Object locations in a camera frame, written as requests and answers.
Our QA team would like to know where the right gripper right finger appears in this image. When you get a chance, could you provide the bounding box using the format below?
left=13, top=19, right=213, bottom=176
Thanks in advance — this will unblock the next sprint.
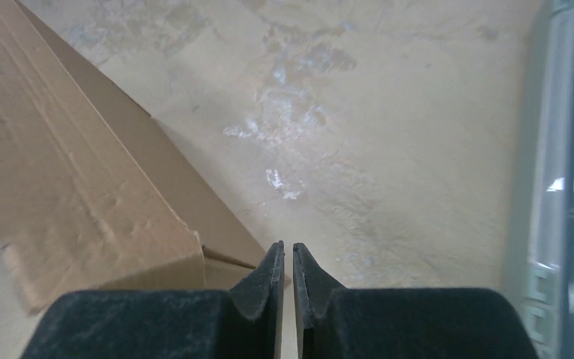
left=293, top=243, right=537, bottom=358

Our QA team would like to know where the clear plastic storage bin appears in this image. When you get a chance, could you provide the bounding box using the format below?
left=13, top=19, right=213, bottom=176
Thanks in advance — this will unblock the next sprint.
left=502, top=1, right=574, bottom=358

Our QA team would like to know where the brown cardboard box sheet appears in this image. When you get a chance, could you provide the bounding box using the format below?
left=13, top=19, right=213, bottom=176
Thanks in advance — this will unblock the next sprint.
left=0, top=1, right=266, bottom=313

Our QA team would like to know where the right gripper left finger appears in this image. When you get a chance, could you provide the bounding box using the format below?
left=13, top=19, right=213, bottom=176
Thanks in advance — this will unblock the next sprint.
left=22, top=242, right=285, bottom=358

